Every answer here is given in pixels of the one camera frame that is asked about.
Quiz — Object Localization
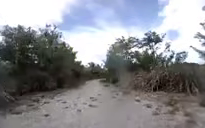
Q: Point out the green bushes with dry brush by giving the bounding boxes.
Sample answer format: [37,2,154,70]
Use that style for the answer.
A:
[104,4,205,98]

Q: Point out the pale sandy dirt path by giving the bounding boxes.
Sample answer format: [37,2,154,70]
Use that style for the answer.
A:
[0,78,205,128]

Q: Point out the dense green bushes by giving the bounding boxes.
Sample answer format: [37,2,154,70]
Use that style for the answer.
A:
[0,9,108,108]

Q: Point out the dry brown reeds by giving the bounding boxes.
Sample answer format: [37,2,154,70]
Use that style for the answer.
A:
[131,68,201,96]

